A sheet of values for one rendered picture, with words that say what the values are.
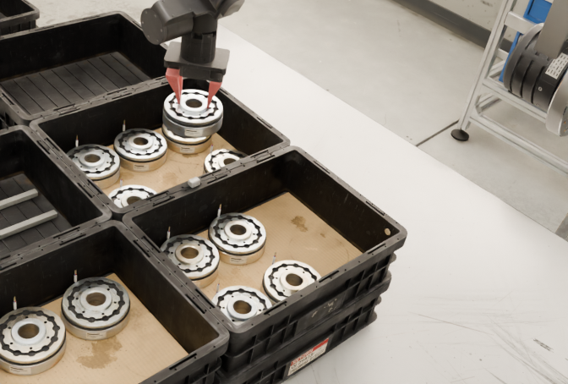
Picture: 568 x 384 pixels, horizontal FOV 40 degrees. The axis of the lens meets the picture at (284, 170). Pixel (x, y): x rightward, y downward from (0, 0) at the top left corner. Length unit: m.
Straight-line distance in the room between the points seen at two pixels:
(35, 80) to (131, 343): 0.76
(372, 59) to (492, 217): 2.10
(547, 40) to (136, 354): 0.89
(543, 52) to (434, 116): 2.07
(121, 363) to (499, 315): 0.78
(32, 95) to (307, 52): 2.22
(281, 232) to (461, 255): 0.45
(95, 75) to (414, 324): 0.88
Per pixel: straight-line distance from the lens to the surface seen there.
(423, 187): 1.86
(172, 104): 1.35
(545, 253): 1.82
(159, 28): 1.18
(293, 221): 1.46
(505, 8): 3.17
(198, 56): 1.26
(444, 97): 3.69
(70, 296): 1.25
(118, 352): 1.21
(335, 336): 1.41
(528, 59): 1.49
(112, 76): 1.80
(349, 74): 3.66
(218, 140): 1.63
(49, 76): 1.80
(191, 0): 1.20
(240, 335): 1.12
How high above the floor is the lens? 1.78
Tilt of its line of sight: 37 degrees down
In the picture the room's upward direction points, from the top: 12 degrees clockwise
